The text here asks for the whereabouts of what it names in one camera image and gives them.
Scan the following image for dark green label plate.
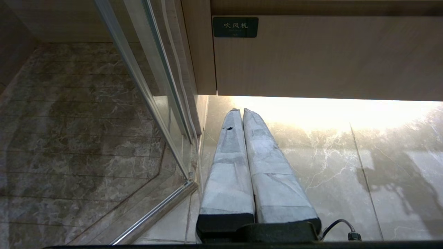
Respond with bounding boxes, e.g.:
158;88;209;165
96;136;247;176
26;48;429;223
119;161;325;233
212;17;259;38

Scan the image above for glass shower door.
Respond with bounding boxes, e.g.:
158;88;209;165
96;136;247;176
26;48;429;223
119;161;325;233
0;0;205;247

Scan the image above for light wooden vanity cabinet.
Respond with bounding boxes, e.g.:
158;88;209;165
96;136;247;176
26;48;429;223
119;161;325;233
175;0;443;96

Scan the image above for light wooden pull-out drawer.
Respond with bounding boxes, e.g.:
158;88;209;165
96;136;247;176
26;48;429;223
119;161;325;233
212;15;443;102

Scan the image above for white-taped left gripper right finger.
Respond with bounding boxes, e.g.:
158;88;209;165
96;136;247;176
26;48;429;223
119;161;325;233
243;108;322;232

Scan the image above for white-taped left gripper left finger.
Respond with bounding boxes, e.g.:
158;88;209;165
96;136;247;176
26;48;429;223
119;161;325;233
196;108;256;242

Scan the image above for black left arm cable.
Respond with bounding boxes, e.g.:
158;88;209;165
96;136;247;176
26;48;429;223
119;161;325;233
319;219;362;241

